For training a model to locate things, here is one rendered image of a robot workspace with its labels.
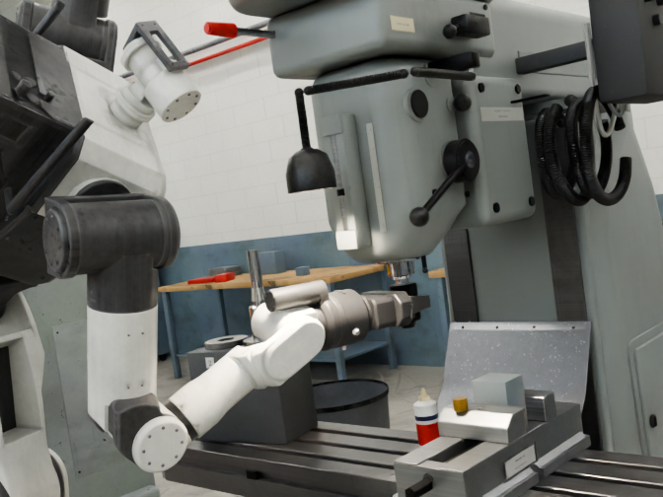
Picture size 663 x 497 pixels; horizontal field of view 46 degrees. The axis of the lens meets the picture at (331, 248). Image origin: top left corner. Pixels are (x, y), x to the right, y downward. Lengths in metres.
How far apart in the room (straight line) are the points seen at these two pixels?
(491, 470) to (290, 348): 0.33
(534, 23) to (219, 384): 0.93
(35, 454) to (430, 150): 0.81
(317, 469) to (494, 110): 0.69
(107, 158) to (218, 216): 7.00
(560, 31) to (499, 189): 0.46
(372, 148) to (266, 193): 6.32
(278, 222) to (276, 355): 6.34
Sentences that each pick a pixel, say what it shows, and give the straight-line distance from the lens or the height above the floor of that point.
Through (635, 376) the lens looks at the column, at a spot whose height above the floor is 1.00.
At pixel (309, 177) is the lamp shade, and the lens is 1.12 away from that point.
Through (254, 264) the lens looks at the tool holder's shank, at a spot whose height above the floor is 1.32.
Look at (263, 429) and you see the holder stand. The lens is 1.60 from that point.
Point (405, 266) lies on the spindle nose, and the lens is 1.32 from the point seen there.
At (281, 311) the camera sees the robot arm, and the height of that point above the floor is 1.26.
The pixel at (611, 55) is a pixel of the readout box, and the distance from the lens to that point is 1.37.
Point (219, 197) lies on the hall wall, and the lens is 8.05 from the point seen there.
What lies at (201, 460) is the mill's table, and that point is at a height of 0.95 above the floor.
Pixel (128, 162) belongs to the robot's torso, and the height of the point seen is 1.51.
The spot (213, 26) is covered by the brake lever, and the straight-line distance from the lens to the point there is 1.24.
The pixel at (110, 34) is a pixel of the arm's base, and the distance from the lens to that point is 1.36.
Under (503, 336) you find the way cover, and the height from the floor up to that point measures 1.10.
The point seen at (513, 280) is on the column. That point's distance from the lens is 1.66.
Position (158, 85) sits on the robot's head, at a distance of 1.14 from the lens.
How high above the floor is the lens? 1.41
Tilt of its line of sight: 3 degrees down
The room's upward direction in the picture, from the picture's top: 8 degrees counter-clockwise
